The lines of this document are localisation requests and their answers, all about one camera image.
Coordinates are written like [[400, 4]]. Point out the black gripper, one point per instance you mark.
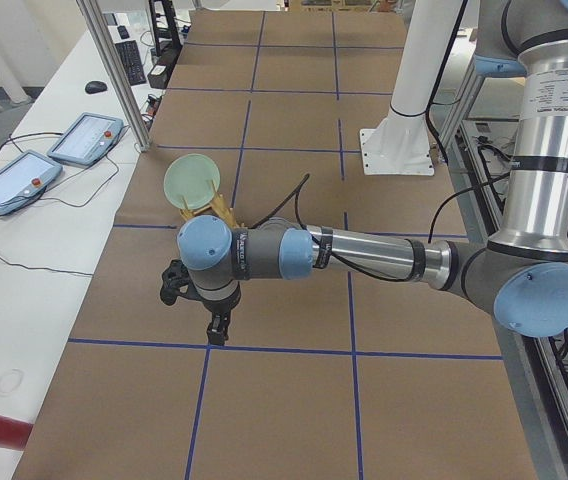
[[219, 314]]

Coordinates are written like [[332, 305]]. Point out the pale green round plate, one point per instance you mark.
[[191, 181]]

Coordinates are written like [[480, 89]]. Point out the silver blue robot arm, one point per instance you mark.
[[519, 275]]

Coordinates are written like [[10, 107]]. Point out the wooden plate rack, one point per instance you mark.
[[216, 206]]

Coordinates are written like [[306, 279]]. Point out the far teach pendant tablet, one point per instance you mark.
[[87, 140]]

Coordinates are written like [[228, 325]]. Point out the teach pendant tablet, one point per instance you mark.
[[24, 178], [87, 140]]

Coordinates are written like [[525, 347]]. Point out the near teach pendant tablet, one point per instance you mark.
[[24, 178]]

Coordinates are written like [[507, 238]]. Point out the black box on desk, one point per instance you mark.
[[159, 76]]

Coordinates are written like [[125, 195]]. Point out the black computer mouse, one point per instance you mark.
[[94, 87]]

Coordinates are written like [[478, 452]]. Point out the black keyboard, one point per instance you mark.
[[130, 58]]

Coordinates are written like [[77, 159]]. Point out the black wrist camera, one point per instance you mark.
[[176, 283]]

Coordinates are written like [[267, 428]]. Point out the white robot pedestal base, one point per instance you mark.
[[399, 145]]

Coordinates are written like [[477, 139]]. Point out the aluminium frame post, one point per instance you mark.
[[99, 31]]

